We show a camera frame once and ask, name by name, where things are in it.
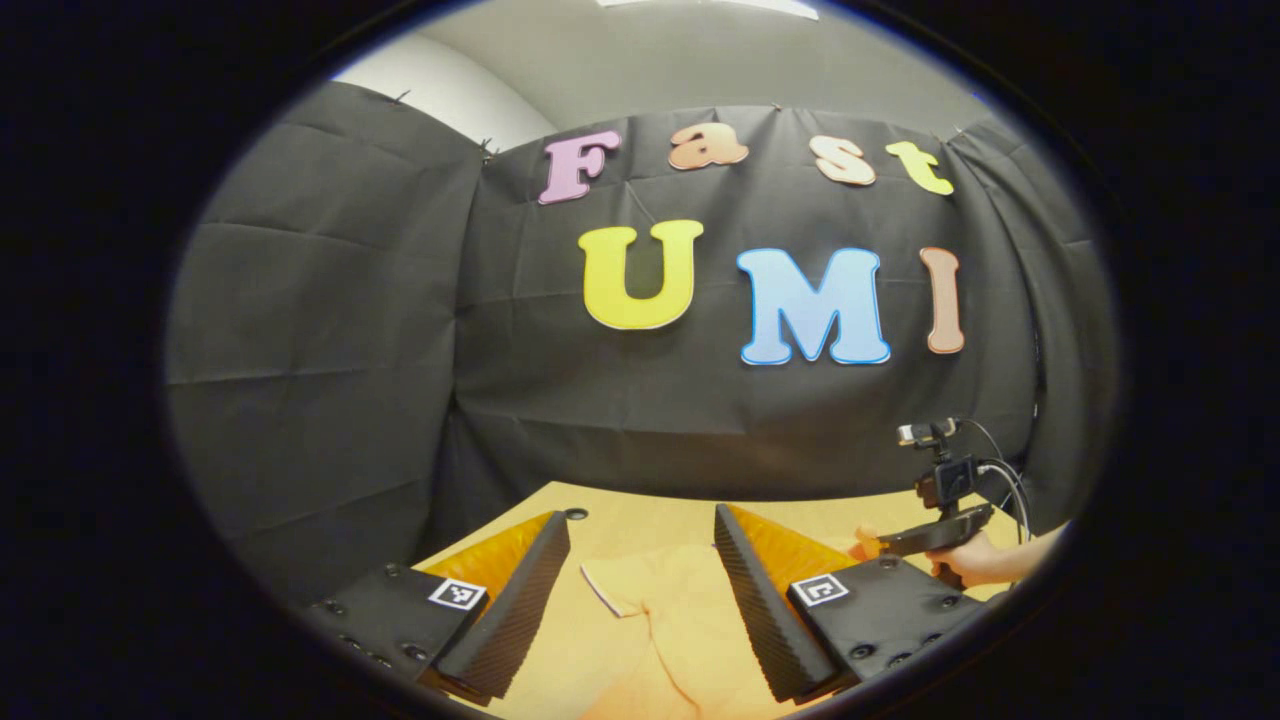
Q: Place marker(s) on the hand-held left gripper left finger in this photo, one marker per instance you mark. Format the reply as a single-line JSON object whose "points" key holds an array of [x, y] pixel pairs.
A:
{"points": [[520, 610]]}

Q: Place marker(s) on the white ceiling light panel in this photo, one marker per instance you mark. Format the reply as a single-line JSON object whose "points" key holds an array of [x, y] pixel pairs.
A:
{"points": [[715, 5]]}

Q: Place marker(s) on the orange T-shirt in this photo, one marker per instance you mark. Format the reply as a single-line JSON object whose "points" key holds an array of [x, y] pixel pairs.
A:
{"points": [[690, 620]]}

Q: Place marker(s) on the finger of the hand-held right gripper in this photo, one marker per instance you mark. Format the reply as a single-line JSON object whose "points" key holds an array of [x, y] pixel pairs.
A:
{"points": [[865, 545]]}

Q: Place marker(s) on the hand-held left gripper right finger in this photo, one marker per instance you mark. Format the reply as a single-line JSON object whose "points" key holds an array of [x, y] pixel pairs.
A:
{"points": [[760, 610]]}

